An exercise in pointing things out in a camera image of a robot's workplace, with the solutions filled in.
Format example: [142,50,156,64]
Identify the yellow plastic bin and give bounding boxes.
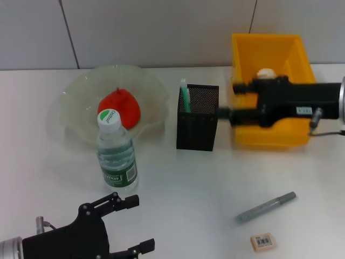
[231,32,318,148]

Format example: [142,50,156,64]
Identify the white paper ball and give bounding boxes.
[256,67,278,79]

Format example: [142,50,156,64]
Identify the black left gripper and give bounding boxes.
[22,192,156,259]

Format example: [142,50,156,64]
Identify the red-orange orange fruit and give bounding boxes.
[97,87,141,130]

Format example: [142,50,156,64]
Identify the clear green-label water bottle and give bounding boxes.
[95,107,139,192]

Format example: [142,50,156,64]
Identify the black mesh pen holder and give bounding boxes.
[176,83,219,152]

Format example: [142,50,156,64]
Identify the mint green white pen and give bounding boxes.
[180,78,192,114]

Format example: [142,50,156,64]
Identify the beige eraser with barcode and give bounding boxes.
[250,234,278,253]

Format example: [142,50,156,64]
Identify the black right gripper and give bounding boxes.
[218,75,341,129]

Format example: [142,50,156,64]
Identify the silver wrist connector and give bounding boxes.
[36,215,56,233]
[308,107,323,129]

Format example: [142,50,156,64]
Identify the green glass fruit plate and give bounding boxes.
[58,64,170,144]

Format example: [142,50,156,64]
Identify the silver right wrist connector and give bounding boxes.
[308,107,323,129]

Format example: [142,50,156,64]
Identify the grey marker pen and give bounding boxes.
[236,191,298,224]

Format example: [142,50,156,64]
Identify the thin right arm cable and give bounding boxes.
[308,126,345,138]

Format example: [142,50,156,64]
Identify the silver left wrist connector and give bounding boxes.
[36,215,56,233]

